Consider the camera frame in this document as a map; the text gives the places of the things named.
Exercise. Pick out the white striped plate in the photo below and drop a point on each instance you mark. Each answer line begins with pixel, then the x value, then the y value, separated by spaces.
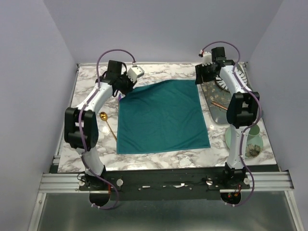
pixel 223 81

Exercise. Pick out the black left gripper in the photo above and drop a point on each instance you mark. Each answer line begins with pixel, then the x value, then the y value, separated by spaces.
pixel 130 84

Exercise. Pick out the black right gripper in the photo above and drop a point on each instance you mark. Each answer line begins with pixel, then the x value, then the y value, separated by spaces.
pixel 199 70

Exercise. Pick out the teal cloth napkin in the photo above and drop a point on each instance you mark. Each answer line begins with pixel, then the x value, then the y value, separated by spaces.
pixel 161 117

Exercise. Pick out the aluminium frame rail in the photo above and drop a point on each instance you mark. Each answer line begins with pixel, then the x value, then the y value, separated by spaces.
pixel 68 183

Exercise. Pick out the mint green floral plate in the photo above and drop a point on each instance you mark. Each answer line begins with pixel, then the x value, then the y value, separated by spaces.
pixel 254 144

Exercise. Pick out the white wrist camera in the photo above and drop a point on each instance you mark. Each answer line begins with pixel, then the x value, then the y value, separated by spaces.
pixel 134 73
pixel 206 58

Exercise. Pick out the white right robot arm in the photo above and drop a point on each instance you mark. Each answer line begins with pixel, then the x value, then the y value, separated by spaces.
pixel 241 113

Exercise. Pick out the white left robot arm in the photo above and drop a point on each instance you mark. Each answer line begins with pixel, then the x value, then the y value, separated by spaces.
pixel 80 123

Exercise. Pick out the dark floral placemat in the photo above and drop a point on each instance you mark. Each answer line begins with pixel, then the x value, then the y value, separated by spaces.
pixel 213 92

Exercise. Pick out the gold spoon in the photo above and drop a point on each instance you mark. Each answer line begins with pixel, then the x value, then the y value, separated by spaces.
pixel 104 117

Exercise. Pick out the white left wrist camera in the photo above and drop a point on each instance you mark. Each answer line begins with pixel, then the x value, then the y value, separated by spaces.
pixel 134 73

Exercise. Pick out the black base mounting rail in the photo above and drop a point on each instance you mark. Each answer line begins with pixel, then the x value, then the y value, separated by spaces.
pixel 166 184

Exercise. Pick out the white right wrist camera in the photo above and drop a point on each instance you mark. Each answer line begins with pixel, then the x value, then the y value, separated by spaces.
pixel 206 58

